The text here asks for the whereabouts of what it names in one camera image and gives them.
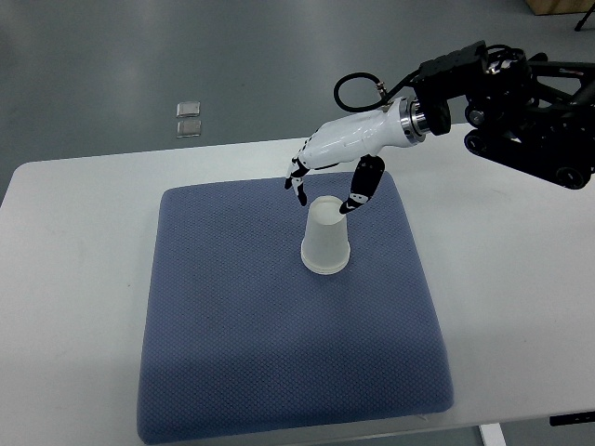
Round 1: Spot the upper metal floor plate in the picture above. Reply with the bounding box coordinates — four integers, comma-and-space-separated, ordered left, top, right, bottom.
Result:
176, 100, 201, 118

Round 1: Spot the black tripod leg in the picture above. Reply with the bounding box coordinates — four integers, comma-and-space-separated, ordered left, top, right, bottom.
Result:
574, 6, 594, 32

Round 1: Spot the cardboard box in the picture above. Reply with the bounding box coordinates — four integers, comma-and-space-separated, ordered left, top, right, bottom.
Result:
525, 0, 593, 16

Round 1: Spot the metal floor plate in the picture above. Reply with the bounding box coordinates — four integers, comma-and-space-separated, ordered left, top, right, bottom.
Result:
176, 100, 201, 118
177, 119, 202, 138

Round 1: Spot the blue fabric cushion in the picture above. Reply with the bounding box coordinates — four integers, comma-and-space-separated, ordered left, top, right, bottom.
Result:
137, 176, 454, 444

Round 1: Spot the white paper cup on cushion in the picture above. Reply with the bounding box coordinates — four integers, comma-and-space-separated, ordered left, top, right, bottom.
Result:
302, 259, 349, 275

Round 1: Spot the white table leg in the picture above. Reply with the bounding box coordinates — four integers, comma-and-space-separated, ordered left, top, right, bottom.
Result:
479, 423, 507, 446

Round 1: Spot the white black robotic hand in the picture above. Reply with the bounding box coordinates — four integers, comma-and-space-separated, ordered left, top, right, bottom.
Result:
284, 98, 430, 215

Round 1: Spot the lower metal floor plate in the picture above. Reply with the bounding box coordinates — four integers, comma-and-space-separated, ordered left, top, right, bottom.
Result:
177, 119, 202, 138

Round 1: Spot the white paper cup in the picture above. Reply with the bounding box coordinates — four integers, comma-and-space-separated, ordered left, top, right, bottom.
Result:
300, 195, 350, 266
302, 259, 349, 275

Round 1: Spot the black table control panel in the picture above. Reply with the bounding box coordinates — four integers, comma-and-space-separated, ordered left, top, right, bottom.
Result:
549, 411, 595, 426

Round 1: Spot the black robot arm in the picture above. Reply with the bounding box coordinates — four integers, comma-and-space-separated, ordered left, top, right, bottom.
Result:
407, 41, 594, 190

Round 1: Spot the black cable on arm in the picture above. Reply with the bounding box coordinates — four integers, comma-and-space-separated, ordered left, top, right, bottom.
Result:
333, 69, 419, 114

